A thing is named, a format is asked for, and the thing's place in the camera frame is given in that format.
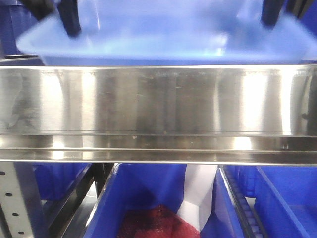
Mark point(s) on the red mesh bag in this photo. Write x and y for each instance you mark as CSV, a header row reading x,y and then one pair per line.
x,y
159,222

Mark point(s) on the blue bin lower left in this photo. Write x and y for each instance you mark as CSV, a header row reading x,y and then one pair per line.
x,y
55,179

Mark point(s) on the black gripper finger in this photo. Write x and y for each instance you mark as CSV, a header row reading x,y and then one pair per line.
x,y
68,11
270,11

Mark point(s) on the blue bin right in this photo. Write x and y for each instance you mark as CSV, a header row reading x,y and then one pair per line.
x,y
285,198

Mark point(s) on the blue plastic tray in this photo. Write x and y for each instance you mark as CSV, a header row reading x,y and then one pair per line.
x,y
170,32

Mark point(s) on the stainless steel shelf rail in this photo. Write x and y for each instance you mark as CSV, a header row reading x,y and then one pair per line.
x,y
216,114

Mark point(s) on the perforated metal shelf post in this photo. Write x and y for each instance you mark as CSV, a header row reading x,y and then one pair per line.
x,y
20,201

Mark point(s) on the blue bin with red mesh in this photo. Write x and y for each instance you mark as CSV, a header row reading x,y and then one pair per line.
x,y
145,186

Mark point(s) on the roller conveyor track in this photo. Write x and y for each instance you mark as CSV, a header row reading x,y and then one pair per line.
x,y
249,223

